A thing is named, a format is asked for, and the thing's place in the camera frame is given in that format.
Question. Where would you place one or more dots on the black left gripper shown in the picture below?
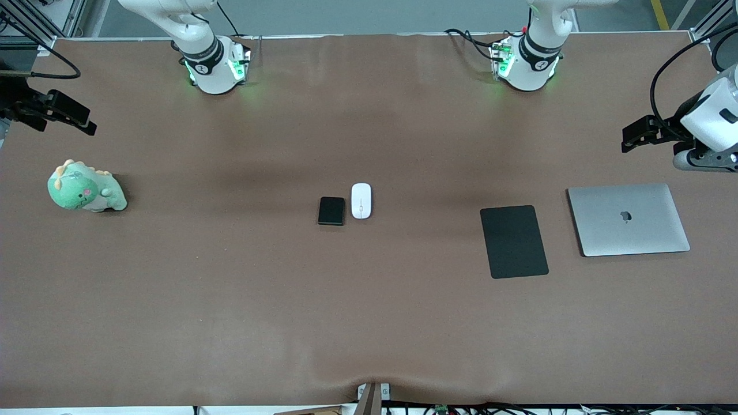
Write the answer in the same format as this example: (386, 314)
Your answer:
(673, 125)

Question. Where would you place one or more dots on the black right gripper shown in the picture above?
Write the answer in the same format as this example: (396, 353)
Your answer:
(22, 108)

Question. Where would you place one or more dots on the dark green square box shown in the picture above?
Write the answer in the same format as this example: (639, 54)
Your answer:
(331, 211)

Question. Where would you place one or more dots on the white computer mouse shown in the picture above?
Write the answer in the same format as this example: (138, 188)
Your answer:
(361, 202)

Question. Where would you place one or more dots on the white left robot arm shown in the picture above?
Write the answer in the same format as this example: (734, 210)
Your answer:
(536, 63)

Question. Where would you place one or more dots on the black mouse pad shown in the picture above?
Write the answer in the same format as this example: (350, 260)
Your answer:
(513, 242)

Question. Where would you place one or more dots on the green dinosaur plush toy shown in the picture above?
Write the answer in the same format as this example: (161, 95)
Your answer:
(75, 190)

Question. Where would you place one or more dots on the silver laptop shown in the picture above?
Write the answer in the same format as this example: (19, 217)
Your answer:
(628, 230)

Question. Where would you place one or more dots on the brown table cover mat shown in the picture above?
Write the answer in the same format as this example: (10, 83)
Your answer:
(369, 317)

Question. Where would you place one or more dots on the aluminium frame profile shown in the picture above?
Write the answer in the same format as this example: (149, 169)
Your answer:
(712, 17)
(72, 17)

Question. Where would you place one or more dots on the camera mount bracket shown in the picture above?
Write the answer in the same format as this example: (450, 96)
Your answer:
(372, 400)

